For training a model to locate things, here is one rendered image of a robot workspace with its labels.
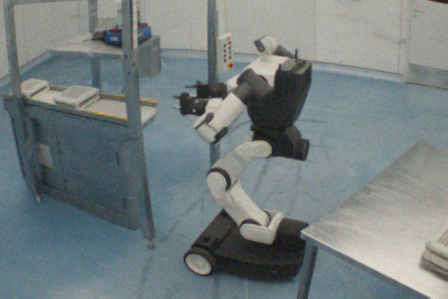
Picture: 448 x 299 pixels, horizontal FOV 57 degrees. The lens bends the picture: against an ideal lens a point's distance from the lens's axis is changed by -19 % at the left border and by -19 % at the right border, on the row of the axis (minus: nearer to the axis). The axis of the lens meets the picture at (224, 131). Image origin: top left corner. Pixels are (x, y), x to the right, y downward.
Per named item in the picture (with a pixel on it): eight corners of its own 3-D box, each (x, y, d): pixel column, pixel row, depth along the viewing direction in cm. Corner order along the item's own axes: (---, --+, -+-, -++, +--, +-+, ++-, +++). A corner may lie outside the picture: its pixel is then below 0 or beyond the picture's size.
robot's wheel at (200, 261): (187, 266, 280) (217, 275, 273) (183, 270, 276) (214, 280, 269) (185, 242, 271) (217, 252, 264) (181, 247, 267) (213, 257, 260)
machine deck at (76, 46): (160, 41, 273) (160, 35, 271) (122, 61, 242) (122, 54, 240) (84, 38, 296) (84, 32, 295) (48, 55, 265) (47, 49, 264)
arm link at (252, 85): (252, 112, 218) (273, 89, 217) (248, 108, 209) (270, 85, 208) (233, 94, 221) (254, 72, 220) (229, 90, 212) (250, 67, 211)
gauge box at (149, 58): (161, 72, 281) (160, 40, 273) (151, 77, 273) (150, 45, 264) (131, 68, 290) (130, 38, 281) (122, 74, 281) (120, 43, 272)
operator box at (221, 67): (233, 67, 347) (233, 33, 336) (223, 74, 334) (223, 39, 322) (225, 66, 350) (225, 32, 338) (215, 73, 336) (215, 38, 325)
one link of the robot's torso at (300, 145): (309, 154, 250) (311, 123, 242) (302, 166, 239) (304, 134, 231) (259, 145, 260) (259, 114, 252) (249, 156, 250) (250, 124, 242)
